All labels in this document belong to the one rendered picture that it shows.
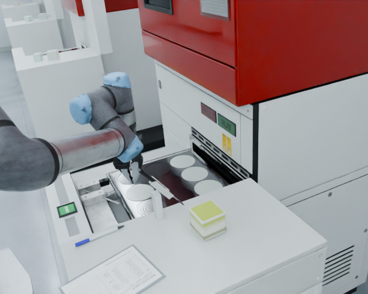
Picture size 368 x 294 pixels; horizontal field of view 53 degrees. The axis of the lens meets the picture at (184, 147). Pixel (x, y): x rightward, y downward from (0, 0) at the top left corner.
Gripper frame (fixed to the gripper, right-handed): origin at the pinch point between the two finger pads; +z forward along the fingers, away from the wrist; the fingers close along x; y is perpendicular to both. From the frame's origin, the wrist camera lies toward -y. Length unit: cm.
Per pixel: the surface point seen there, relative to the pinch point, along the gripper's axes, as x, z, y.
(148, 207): -4.4, 9.4, -1.7
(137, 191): 1.3, 9.3, 7.4
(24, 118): 218, 103, 282
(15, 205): 136, 101, 113
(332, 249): -75, 55, 28
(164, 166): -5.7, 9.6, 24.1
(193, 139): -16.0, 6.1, 40.1
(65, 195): 22.8, 3.7, -2.6
